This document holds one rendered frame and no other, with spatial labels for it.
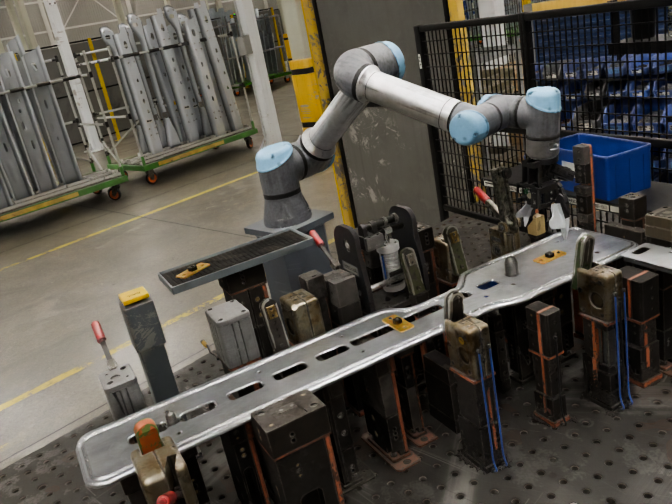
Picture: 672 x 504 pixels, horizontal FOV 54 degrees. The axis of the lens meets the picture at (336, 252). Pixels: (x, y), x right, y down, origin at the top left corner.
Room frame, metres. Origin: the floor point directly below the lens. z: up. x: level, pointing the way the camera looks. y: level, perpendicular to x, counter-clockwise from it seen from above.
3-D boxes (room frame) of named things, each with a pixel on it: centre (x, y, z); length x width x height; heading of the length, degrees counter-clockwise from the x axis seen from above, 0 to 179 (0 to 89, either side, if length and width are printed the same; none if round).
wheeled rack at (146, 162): (9.38, 1.80, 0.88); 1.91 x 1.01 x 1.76; 133
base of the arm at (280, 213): (1.99, 0.13, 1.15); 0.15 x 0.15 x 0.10
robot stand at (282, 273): (1.99, 0.13, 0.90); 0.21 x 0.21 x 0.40; 41
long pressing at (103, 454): (1.33, -0.09, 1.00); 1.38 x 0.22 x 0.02; 115
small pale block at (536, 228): (1.68, -0.55, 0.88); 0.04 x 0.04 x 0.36; 25
